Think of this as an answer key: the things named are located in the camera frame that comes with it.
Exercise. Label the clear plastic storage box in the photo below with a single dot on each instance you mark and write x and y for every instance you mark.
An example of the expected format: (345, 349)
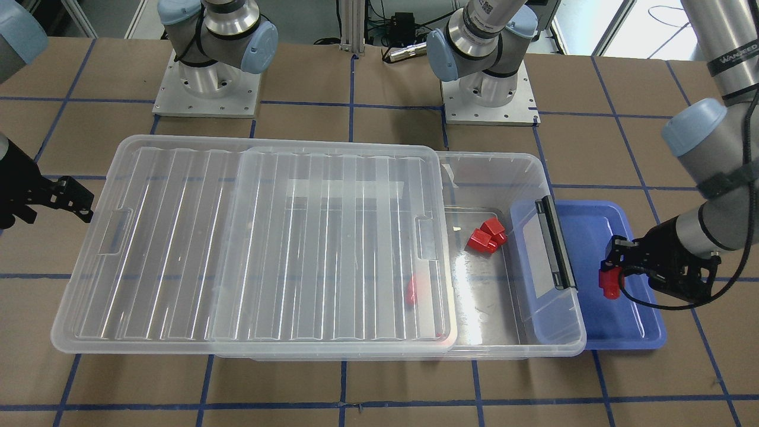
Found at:
(516, 296)

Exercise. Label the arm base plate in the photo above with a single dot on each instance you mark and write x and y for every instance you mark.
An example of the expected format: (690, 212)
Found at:
(482, 99)
(216, 91)

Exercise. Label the clear plastic box lid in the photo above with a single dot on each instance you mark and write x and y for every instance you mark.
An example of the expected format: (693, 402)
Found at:
(147, 275)

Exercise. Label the red block by label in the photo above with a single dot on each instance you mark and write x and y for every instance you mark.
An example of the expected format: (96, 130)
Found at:
(482, 242)

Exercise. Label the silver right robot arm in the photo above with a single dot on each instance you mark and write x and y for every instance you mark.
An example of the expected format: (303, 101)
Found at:
(203, 34)

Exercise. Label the red block far pair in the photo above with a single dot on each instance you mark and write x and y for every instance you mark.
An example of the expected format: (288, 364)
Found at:
(495, 229)

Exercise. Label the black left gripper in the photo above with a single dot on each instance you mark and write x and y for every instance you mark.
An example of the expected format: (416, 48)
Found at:
(665, 248)

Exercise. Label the blue plastic tray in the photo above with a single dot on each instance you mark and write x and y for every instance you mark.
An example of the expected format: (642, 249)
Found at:
(612, 321)

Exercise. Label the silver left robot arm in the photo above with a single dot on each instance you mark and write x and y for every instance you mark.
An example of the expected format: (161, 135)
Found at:
(715, 140)

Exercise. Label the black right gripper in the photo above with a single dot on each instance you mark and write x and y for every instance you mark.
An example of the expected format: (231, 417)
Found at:
(16, 178)

